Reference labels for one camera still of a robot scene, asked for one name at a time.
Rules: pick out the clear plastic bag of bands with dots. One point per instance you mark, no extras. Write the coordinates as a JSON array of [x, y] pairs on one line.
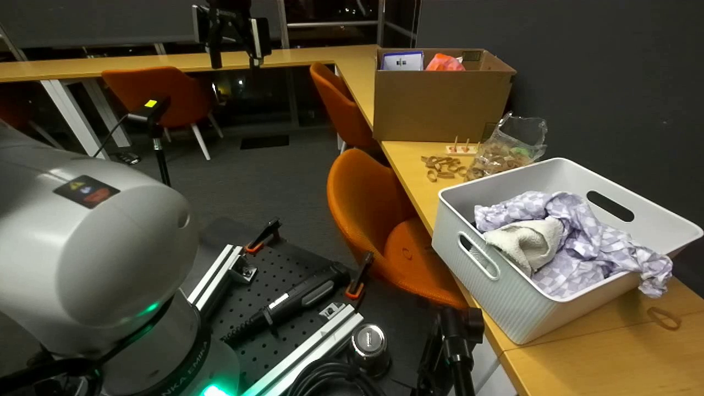
[[517, 140]]

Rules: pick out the small wooden pegs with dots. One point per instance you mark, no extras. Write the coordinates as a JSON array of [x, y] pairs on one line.
[[461, 145]]

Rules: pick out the white plastic basket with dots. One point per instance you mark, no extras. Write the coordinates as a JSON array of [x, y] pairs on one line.
[[512, 300]]

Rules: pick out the silver round button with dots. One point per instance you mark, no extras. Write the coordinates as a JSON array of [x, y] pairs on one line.
[[367, 342]]

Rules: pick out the brown cardboard box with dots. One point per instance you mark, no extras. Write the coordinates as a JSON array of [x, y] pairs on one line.
[[441, 101]]

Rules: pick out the pile of loose rubber bands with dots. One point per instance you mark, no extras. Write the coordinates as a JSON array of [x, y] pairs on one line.
[[442, 168]]

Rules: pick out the black handheld tool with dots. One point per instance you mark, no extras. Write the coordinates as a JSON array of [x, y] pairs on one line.
[[293, 300]]

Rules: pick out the black tripod stand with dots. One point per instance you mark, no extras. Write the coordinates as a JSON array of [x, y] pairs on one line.
[[454, 343]]

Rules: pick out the short aluminium rail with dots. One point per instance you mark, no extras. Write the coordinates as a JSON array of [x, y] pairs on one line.
[[216, 273]]

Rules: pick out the purple checkered cloth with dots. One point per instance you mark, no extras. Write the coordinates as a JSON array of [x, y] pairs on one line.
[[594, 250]]

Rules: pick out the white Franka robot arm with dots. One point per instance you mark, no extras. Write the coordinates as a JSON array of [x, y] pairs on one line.
[[89, 256]]

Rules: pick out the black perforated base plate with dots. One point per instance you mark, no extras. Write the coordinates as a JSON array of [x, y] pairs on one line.
[[308, 256]]

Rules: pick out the beige knit towel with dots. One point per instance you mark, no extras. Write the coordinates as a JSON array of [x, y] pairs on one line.
[[529, 243]]

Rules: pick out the orange black clamp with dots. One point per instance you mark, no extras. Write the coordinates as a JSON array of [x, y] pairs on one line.
[[264, 236], [359, 277]]

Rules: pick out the orange chair with cloths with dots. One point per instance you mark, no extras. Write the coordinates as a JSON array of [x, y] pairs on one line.
[[366, 205]]

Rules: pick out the orange chair white legs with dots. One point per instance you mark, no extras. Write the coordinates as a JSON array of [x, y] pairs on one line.
[[156, 90]]

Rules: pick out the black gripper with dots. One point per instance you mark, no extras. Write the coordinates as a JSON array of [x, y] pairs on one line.
[[231, 14]]

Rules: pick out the long aluminium rail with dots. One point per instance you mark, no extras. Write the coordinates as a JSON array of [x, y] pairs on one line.
[[314, 343]]

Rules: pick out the purple white packet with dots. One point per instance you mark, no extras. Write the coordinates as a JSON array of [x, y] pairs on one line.
[[400, 63]]

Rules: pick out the single rubber band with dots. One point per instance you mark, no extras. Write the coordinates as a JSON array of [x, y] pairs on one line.
[[675, 322]]

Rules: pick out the camera tripod with green light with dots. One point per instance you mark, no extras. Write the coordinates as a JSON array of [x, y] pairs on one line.
[[154, 140]]

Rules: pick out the orange packet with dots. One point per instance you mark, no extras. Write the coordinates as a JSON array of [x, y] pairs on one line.
[[445, 63]]

